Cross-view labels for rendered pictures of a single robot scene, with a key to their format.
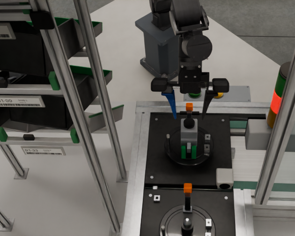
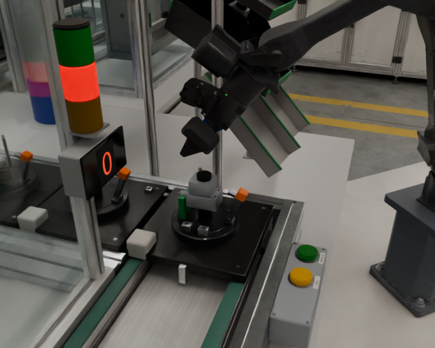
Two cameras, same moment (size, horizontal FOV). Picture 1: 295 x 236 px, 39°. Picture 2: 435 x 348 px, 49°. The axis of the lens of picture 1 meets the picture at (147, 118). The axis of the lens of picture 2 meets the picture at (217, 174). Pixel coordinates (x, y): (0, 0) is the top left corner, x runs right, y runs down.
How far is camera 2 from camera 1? 1.27 m
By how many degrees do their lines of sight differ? 71
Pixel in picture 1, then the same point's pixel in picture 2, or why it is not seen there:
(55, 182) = (230, 172)
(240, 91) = (297, 309)
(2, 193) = (233, 147)
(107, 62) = not seen: hidden behind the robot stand
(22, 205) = not seen: hidden behind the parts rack
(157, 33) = (410, 193)
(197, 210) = (111, 206)
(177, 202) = (136, 204)
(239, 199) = (108, 254)
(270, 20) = not seen: outside the picture
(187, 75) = (205, 85)
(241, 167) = (163, 291)
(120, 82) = (375, 230)
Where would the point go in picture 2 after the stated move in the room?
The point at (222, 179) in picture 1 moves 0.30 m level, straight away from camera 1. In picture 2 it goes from (137, 232) to (280, 281)
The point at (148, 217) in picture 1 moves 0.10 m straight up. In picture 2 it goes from (133, 184) to (130, 146)
